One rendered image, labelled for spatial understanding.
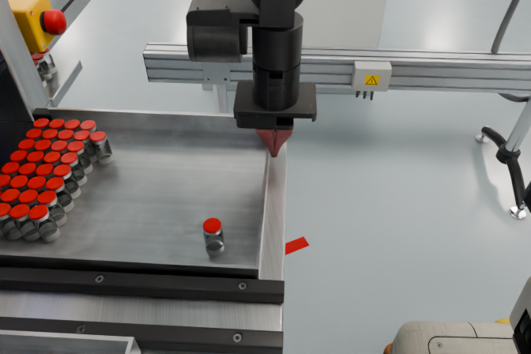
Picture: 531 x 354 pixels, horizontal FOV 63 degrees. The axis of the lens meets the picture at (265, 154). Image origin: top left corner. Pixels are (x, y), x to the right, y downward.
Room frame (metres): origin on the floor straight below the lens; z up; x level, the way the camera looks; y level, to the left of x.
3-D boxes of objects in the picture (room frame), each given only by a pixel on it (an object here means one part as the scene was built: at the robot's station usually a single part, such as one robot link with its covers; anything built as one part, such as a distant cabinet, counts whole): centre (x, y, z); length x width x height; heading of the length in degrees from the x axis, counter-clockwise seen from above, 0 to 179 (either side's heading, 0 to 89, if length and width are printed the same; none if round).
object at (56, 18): (0.65, 0.34, 1.00); 0.04 x 0.04 x 0.04; 87
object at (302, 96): (0.45, -0.01, 1.01); 0.10 x 0.07 x 0.07; 87
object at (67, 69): (0.67, 0.43, 0.87); 0.14 x 0.13 x 0.02; 87
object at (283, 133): (0.45, 0.00, 0.94); 0.07 x 0.07 x 0.09; 87
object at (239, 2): (0.45, 0.03, 1.11); 0.11 x 0.09 x 0.12; 87
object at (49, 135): (0.40, 0.30, 0.91); 0.18 x 0.02 x 0.05; 176
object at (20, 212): (0.40, 0.28, 0.91); 0.18 x 0.02 x 0.05; 176
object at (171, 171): (0.39, 0.17, 0.90); 0.34 x 0.26 x 0.04; 86
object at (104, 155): (0.45, 0.23, 0.91); 0.02 x 0.02 x 0.05
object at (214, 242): (0.30, 0.06, 0.90); 0.02 x 0.02 x 0.04
